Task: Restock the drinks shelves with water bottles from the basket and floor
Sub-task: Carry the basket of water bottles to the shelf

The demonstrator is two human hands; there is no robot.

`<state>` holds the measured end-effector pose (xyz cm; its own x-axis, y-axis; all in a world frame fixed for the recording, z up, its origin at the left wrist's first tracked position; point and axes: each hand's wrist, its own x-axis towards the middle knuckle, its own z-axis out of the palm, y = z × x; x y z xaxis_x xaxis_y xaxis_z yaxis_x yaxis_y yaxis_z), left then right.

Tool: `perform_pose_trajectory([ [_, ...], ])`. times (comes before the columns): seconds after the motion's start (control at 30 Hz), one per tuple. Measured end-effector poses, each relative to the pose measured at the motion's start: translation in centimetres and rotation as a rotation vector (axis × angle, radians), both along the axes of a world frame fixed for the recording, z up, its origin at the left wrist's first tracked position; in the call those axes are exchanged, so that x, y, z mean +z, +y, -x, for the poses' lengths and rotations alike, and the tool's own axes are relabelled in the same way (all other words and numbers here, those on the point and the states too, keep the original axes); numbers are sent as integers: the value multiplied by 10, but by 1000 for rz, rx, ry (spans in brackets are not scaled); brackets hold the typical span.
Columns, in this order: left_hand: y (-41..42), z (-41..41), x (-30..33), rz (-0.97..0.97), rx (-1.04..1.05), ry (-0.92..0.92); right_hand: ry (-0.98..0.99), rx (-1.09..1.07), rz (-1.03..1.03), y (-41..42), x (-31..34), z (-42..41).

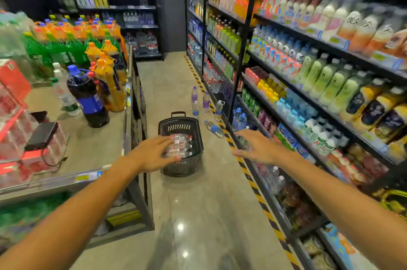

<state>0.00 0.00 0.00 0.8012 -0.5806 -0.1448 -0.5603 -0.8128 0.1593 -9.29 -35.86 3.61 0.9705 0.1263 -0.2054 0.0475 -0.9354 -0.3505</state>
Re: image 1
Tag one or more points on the row of light blue bottles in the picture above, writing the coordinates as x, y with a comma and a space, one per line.
292, 110

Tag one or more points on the row of green tea bottles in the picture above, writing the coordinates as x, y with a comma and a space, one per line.
229, 37

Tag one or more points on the large blue cap water bottle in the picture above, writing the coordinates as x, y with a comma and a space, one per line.
243, 121
236, 117

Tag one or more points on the large dark cola bottle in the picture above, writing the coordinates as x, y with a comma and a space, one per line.
90, 104

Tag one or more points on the row of small yellow bottles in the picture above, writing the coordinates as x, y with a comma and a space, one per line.
270, 90

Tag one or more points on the cluster of green soda bottles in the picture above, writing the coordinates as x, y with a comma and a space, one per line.
63, 50

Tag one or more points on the row of orange white drink bottles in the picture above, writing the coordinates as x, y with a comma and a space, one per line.
235, 1

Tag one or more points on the blue-cap large water bottle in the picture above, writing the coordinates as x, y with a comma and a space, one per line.
214, 129

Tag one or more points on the row of green cans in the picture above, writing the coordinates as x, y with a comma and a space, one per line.
249, 99

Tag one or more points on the white-cap Aquafina large bottle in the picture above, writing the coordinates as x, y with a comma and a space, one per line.
219, 110

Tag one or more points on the cluster of orange soda bottles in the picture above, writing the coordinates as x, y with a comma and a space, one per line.
108, 85

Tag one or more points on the black flat device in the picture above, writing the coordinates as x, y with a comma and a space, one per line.
41, 136

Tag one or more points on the row of yellow juice bottles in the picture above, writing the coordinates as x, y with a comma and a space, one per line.
372, 107

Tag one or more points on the row of red fruit drink bottles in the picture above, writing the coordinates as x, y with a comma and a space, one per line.
359, 164

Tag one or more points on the row of purple cans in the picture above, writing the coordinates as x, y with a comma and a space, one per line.
265, 120

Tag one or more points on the black shopping basket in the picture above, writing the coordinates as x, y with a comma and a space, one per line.
195, 139

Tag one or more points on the person's left hand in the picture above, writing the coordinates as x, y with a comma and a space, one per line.
152, 153

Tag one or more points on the person's right hand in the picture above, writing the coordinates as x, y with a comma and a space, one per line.
259, 149

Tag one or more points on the clear white cap soda bottle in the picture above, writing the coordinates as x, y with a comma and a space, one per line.
65, 94

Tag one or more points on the stack of red drink cartons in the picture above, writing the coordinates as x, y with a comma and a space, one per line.
256, 75

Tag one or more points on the row of green label drink bottles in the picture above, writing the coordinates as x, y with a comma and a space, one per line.
334, 85

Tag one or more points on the row of white cap green bottles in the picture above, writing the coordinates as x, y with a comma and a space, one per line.
324, 142

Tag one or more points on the row of small clear water bottles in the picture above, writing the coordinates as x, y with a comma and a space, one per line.
130, 19

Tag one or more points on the person's right forearm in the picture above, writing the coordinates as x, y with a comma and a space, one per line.
343, 209

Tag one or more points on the person's left forearm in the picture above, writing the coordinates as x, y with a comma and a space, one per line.
73, 215

